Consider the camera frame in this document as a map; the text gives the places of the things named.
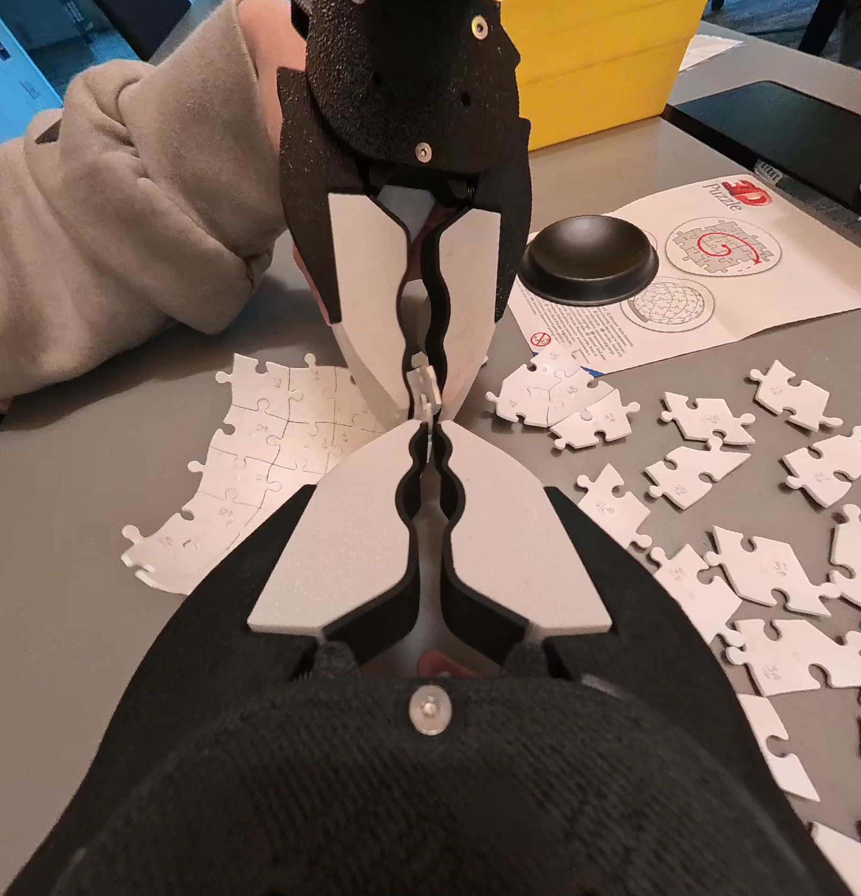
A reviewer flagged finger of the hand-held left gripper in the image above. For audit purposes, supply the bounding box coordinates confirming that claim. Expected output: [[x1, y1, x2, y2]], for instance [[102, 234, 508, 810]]
[[329, 192, 417, 424], [430, 206, 503, 424]]

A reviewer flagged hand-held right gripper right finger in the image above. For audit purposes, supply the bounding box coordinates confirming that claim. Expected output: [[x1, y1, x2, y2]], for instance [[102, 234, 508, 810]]
[[434, 420, 613, 666]]

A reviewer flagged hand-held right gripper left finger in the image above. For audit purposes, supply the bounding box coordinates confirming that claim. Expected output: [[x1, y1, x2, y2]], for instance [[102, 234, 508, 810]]
[[247, 420, 435, 666]]

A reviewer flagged person's left forearm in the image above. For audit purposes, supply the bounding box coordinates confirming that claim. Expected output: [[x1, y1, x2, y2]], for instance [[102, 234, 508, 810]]
[[0, 0, 295, 414]]

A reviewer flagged black round puzzle stand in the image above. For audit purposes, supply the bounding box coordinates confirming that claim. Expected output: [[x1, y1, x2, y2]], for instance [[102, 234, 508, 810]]
[[520, 217, 661, 305]]

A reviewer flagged small assembled puzzle section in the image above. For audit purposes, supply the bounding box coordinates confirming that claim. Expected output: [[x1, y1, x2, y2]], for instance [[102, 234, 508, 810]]
[[485, 346, 641, 450]]

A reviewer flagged large assembled puzzle section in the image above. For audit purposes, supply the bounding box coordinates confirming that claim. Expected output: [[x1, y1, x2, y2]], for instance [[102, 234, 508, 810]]
[[120, 353, 393, 596]]

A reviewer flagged scatter of loose puzzle parts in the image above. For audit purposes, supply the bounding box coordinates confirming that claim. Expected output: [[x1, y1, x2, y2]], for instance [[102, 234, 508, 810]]
[[576, 360, 861, 896]]

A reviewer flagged yellow plastic bin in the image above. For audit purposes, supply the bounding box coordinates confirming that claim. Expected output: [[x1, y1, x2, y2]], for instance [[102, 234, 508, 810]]
[[497, 0, 711, 151]]

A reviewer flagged white paper slip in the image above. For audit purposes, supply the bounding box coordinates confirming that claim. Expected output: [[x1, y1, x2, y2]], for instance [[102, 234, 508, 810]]
[[679, 31, 743, 71]]

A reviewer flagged white instruction sheet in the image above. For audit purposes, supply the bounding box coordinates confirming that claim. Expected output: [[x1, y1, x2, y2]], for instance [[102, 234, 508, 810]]
[[504, 174, 861, 375]]

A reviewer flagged black flat tablet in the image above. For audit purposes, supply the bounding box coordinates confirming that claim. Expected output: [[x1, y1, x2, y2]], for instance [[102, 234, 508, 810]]
[[665, 80, 861, 225]]

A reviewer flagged blue cabinet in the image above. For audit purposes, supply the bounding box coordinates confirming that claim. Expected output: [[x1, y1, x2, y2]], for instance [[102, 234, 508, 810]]
[[0, 0, 64, 151]]

